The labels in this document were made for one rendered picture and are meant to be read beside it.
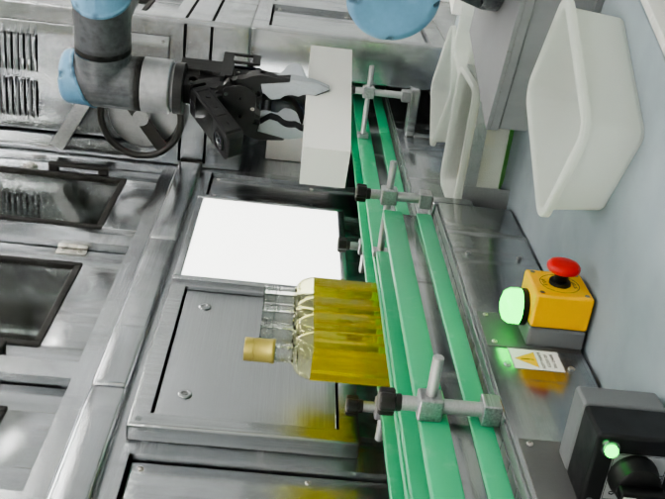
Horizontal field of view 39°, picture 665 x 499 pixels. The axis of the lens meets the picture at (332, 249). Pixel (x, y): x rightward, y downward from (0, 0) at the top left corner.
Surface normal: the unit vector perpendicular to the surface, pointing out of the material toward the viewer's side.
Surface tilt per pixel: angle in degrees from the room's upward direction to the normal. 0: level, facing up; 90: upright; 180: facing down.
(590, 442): 0
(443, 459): 90
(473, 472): 90
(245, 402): 90
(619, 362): 0
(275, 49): 90
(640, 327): 0
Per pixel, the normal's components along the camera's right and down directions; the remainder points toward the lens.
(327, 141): 0.11, -0.71
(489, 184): 0.02, 0.42
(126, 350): 0.11, -0.90
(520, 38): -0.02, 0.70
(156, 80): 0.06, 0.00
